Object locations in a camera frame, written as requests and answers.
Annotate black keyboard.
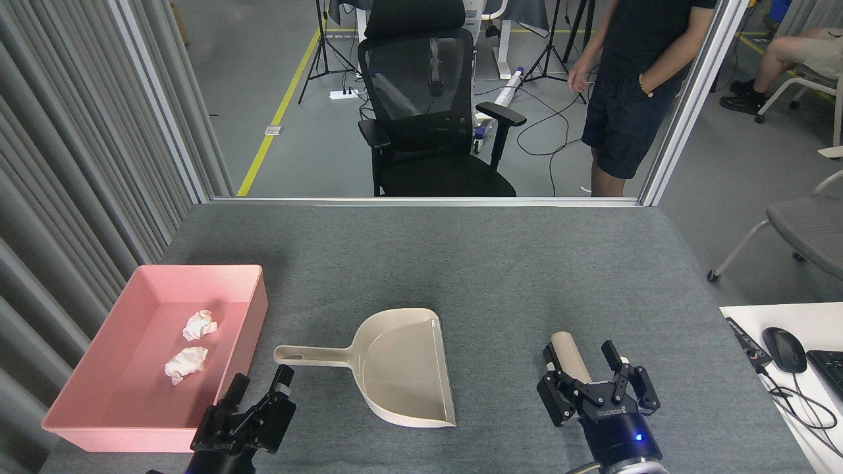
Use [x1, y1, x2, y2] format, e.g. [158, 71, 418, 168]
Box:
[806, 350, 843, 399]

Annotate silver table rail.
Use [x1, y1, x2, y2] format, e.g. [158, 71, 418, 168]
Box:
[211, 196, 643, 208]

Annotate black mesh office chair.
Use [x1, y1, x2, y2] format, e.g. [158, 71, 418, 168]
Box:
[358, 0, 528, 197]

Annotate black computer mouse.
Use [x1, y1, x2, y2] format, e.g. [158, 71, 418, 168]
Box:
[762, 327, 807, 374]

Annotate black floor cable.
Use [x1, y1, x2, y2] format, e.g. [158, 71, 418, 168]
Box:
[474, 79, 593, 197]

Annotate beige plastic dustpan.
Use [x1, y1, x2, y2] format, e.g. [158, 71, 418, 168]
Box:
[273, 307, 457, 429]

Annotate white frame wheeled chair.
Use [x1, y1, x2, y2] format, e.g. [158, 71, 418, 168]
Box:
[755, 63, 843, 151]

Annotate black tripod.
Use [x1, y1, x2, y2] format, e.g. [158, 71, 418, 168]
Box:
[524, 0, 597, 105]
[298, 0, 360, 105]

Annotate seated person bare legs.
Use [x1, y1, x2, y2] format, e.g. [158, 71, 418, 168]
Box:
[719, 26, 843, 116]

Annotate white stand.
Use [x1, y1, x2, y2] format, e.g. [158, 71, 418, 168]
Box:
[461, 0, 528, 81]

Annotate person's right hand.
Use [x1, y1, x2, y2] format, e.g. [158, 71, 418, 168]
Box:
[567, 64, 594, 95]

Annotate white desk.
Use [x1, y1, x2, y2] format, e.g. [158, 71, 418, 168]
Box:
[719, 303, 843, 474]

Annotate beige brush black bristles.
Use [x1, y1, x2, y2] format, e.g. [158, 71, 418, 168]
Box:
[544, 331, 593, 386]

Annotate silver frame post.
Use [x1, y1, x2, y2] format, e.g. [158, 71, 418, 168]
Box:
[109, 0, 215, 205]
[639, 0, 751, 207]

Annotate black desk cable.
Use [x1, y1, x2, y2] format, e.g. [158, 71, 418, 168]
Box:
[757, 365, 843, 458]

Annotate grey curtain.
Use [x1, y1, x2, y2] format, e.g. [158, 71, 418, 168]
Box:
[0, 0, 234, 474]

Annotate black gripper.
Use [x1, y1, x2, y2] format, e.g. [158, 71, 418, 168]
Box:
[536, 340, 663, 470]
[184, 364, 298, 474]

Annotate standing person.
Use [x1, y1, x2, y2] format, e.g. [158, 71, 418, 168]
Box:
[568, 0, 719, 197]

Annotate black remote red button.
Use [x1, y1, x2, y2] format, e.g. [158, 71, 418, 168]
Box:
[726, 317, 773, 367]

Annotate grey padded office chair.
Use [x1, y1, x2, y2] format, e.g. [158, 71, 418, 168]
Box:
[707, 146, 843, 284]

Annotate pink plastic bin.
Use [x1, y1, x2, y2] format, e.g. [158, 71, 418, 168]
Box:
[41, 265, 269, 454]

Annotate white tube purple end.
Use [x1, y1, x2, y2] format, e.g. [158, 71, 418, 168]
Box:
[494, 66, 526, 107]

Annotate white paper wad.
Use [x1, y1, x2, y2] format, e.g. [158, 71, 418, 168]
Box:
[165, 346, 209, 386]
[182, 309, 218, 342]

